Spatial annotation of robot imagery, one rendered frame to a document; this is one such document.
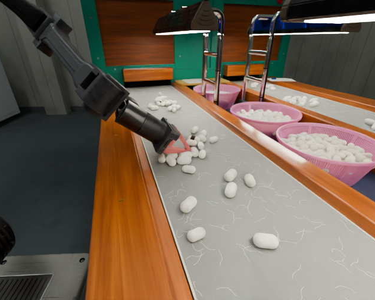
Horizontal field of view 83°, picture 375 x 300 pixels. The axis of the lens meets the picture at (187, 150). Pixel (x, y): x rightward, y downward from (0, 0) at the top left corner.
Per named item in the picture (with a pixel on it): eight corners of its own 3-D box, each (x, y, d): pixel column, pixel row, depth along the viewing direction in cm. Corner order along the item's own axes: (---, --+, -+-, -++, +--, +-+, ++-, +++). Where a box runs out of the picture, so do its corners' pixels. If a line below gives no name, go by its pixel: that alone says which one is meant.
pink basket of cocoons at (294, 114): (272, 155, 71) (278, 128, 66) (215, 131, 89) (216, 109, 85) (308, 134, 86) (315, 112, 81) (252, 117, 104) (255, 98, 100)
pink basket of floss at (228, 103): (229, 114, 108) (231, 96, 104) (184, 107, 120) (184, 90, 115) (244, 102, 129) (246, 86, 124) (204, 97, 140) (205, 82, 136)
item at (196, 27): (192, 30, 58) (192, -2, 55) (152, 34, 110) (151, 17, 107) (218, 30, 60) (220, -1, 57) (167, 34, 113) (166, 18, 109)
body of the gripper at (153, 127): (168, 119, 56) (144, 105, 53) (178, 134, 48) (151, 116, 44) (155, 139, 58) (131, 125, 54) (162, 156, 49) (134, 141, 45)
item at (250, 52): (258, 117, 104) (276, 9, 83) (237, 106, 121) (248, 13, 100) (290, 113, 110) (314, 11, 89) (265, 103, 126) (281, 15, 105)
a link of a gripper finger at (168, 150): (191, 134, 60) (165, 117, 56) (200, 144, 54) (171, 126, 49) (177, 153, 61) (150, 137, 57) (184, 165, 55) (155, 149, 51)
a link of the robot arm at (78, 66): (27, 37, 62) (50, 9, 62) (46, 51, 67) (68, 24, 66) (79, 113, 41) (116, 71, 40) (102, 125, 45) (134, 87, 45)
